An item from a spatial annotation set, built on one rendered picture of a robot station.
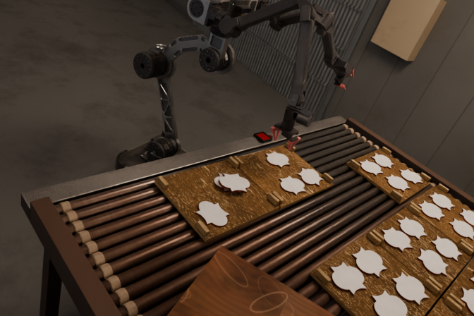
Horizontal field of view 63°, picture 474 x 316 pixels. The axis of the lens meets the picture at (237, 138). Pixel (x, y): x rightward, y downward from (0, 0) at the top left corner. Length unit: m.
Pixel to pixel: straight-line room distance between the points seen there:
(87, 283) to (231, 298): 0.40
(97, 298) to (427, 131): 3.56
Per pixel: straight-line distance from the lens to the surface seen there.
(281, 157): 1.99
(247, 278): 1.23
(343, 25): 4.66
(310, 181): 1.92
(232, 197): 1.63
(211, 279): 1.19
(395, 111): 4.35
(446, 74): 4.13
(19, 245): 2.58
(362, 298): 1.54
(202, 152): 1.87
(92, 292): 1.22
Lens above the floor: 1.95
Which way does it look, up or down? 30 degrees down
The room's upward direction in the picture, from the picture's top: 20 degrees clockwise
